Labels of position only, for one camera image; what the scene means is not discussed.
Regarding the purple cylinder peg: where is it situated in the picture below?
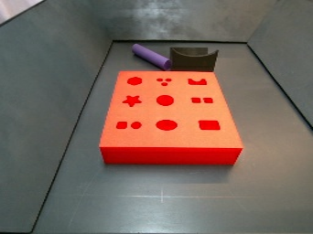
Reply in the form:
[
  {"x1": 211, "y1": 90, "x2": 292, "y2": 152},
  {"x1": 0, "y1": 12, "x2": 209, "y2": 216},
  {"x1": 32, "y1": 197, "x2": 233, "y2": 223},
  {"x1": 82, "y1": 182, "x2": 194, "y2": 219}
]
[{"x1": 133, "y1": 44, "x2": 171, "y2": 70}]

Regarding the red shape-sorter block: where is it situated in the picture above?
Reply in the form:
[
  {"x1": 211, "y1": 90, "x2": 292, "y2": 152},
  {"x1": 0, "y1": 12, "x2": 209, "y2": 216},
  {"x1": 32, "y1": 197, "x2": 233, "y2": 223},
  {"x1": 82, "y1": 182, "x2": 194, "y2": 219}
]
[{"x1": 99, "y1": 71, "x2": 244, "y2": 165}]

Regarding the black curved cradle stand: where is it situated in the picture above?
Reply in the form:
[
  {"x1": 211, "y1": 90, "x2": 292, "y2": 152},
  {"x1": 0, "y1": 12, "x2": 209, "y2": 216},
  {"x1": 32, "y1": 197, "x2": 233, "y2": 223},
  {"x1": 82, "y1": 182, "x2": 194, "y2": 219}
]
[{"x1": 170, "y1": 48, "x2": 219, "y2": 72}]

